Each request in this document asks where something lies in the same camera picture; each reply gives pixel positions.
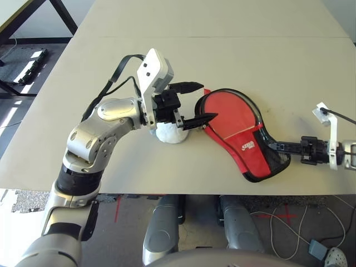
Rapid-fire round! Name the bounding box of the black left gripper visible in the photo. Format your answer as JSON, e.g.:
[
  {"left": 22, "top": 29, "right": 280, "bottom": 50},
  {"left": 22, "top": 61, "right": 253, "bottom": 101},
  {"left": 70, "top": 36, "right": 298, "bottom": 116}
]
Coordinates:
[{"left": 151, "top": 81, "right": 219, "bottom": 131}]

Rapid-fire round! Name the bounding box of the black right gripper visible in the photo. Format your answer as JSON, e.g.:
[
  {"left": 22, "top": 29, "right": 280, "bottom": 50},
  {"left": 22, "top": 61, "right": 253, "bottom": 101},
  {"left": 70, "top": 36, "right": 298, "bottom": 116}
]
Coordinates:
[{"left": 268, "top": 135, "right": 330, "bottom": 165}]

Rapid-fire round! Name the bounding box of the red black paddle case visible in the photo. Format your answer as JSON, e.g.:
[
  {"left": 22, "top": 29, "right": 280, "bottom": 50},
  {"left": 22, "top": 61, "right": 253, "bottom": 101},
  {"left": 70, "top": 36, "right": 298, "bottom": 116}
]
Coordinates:
[{"left": 194, "top": 88, "right": 292, "bottom": 184}]

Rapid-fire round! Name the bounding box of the grey right robot leg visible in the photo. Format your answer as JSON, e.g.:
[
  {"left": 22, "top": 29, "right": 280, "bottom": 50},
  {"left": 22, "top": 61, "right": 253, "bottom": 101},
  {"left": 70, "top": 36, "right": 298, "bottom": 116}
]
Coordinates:
[{"left": 219, "top": 196, "right": 264, "bottom": 253}]

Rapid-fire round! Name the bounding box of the grey robot leg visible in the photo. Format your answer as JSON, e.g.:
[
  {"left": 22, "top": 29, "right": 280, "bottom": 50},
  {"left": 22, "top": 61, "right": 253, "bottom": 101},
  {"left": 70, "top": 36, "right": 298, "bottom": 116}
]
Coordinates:
[
  {"left": 142, "top": 194, "right": 185, "bottom": 265},
  {"left": 219, "top": 196, "right": 264, "bottom": 253}
]

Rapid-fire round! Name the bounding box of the grey foot pedal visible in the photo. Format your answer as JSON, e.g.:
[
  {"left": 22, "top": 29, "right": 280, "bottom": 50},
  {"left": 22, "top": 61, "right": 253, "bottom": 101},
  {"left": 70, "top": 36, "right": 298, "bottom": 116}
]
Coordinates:
[{"left": 307, "top": 238, "right": 329, "bottom": 261}]

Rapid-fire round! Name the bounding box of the white clog shoe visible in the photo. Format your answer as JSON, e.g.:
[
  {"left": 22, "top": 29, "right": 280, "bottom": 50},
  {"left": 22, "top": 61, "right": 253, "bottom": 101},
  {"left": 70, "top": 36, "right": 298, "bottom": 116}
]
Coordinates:
[{"left": 324, "top": 246, "right": 349, "bottom": 267}]

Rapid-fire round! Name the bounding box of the grey left robot leg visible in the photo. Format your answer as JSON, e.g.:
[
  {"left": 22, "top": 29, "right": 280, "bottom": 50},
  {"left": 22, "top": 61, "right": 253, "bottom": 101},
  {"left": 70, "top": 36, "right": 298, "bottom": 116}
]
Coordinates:
[{"left": 142, "top": 194, "right": 185, "bottom": 265}]

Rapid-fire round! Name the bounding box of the grey robot torso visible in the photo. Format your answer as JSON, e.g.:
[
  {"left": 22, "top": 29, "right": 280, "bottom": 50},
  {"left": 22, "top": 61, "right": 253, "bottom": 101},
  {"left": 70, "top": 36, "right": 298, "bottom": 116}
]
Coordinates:
[{"left": 141, "top": 248, "right": 309, "bottom": 267}]

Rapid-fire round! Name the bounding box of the black long floor device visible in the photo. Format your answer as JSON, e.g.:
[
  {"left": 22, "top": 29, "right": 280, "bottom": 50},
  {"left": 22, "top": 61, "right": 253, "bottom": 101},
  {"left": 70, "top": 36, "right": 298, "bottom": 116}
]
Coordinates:
[{"left": 18, "top": 49, "right": 48, "bottom": 85}]

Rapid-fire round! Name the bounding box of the dark grey floor mat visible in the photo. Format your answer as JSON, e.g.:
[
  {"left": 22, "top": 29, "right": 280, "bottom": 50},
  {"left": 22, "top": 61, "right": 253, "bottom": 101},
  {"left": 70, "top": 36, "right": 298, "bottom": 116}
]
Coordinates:
[{"left": 0, "top": 47, "right": 42, "bottom": 84}]

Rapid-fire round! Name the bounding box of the grey speckled mat piece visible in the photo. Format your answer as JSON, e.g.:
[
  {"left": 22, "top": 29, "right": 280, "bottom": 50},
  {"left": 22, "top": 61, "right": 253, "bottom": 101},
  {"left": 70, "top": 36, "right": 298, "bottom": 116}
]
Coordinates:
[{"left": 11, "top": 189, "right": 51, "bottom": 214}]

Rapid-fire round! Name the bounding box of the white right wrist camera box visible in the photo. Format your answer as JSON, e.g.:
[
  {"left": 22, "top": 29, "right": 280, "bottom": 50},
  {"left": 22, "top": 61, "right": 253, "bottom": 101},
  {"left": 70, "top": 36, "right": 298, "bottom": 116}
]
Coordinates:
[{"left": 311, "top": 102, "right": 339, "bottom": 171}]

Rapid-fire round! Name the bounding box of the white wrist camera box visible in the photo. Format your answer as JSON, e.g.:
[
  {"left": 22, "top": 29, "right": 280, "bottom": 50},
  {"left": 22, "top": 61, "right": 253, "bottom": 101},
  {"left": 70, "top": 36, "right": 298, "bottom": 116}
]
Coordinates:
[
  {"left": 311, "top": 102, "right": 339, "bottom": 171},
  {"left": 136, "top": 48, "right": 175, "bottom": 130}
]

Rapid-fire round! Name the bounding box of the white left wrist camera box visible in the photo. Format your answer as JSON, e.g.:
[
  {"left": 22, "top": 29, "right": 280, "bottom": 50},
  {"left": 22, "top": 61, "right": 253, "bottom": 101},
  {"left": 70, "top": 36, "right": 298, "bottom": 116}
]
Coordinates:
[{"left": 136, "top": 48, "right": 175, "bottom": 130}]

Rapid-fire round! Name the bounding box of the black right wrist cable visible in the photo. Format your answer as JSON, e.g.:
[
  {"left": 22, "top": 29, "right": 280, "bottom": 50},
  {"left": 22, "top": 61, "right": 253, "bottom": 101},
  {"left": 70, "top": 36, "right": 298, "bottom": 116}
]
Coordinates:
[{"left": 321, "top": 107, "right": 356, "bottom": 125}]

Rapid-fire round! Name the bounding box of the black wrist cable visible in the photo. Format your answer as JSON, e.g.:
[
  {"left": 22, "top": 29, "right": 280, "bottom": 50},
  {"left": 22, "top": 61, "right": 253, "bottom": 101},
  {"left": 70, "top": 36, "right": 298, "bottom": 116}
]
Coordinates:
[
  {"left": 82, "top": 54, "right": 147, "bottom": 122},
  {"left": 321, "top": 107, "right": 356, "bottom": 125}
]

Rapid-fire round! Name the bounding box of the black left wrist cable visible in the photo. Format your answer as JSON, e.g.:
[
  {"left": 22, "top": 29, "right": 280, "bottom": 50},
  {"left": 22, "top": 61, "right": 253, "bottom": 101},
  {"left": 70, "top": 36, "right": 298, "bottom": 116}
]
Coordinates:
[{"left": 82, "top": 54, "right": 147, "bottom": 122}]

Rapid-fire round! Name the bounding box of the white floor cable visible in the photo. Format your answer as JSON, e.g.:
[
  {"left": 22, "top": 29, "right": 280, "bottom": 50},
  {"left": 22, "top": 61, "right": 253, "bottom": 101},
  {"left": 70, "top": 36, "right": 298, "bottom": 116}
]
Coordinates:
[{"left": 250, "top": 194, "right": 347, "bottom": 260}]

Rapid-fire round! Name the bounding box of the black frame side table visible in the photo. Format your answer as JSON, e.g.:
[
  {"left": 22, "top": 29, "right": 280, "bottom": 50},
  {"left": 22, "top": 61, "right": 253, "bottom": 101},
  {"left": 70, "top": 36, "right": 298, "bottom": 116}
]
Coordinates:
[{"left": 0, "top": 0, "right": 78, "bottom": 97}]

